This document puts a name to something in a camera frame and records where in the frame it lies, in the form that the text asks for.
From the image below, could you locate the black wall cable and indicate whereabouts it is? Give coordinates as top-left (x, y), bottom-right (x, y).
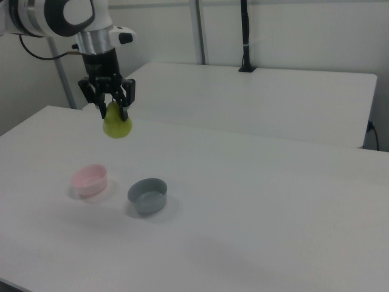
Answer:
top-left (367, 120), bottom-right (380, 151)

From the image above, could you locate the grey metal frame post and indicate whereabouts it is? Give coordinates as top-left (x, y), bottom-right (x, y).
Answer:
top-left (190, 0), bottom-right (210, 65)
top-left (47, 36), bottom-right (77, 110)

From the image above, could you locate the white side table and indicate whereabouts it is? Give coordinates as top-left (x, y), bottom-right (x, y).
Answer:
top-left (81, 62), bottom-right (378, 150)

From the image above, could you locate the pink round bowl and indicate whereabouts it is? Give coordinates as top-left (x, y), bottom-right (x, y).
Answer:
top-left (70, 164), bottom-right (109, 196)

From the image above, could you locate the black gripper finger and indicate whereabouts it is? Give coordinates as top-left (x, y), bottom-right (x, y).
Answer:
top-left (112, 78), bottom-right (137, 122)
top-left (78, 77), bottom-right (108, 120)

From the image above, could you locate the black clamped camera pole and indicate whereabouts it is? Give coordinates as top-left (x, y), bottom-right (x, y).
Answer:
top-left (238, 0), bottom-right (256, 73)

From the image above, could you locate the grey round bowl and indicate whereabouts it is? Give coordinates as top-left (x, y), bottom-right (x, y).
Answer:
top-left (126, 178), bottom-right (168, 216)

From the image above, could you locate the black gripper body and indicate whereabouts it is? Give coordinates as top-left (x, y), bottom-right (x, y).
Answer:
top-left (82, 48), bottom-right (123, 94)

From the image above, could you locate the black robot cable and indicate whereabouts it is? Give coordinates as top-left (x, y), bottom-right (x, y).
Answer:
top-left (18, 33), bottom-right (84, 61)

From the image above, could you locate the green pear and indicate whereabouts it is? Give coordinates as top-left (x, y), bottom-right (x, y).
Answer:
top-left (102, 102), bottom-right (134, 140)

